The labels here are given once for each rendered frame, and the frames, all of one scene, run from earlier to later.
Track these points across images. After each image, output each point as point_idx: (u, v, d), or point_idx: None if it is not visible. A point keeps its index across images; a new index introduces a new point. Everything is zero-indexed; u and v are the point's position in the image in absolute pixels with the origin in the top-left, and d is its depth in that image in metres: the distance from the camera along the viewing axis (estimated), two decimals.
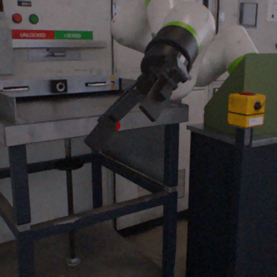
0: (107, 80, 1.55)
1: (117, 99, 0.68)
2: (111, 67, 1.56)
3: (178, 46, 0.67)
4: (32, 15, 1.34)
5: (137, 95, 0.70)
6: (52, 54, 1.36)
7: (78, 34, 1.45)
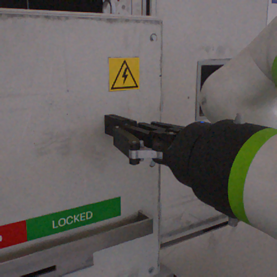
0: None
1: (181, 127, 0.50)
2: (159, 257, 0.71)
3: (192, 161, 0.37)
4: None
5: None
6: None
7: (86, 212, 0.60)
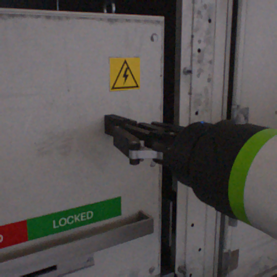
0: None
1: (181, 127, 0.50)
2: (159, 257, 0.71)
3: (193, 161, 0.37)
4: None
5: None
6: None
7: (86, 212, 0.60)
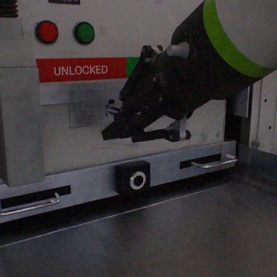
0: (224, 149, 0.79)
1: None
2: (224, 124, 0.79)
3: None
4: (81, 25, 0.57)
5: (170, 127, 0.44)
6: None
7: None
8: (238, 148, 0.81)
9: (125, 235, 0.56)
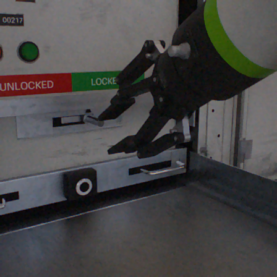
0: (174, 156, 0.84)
1: None
2: None
3: None
4: (25, 45, 0.62)
5: (173, 130, 0.44)
6: (101, 123, 0.67)
7: None
8: (189, 155, 0.86)
9: (65, 238, 0.61)
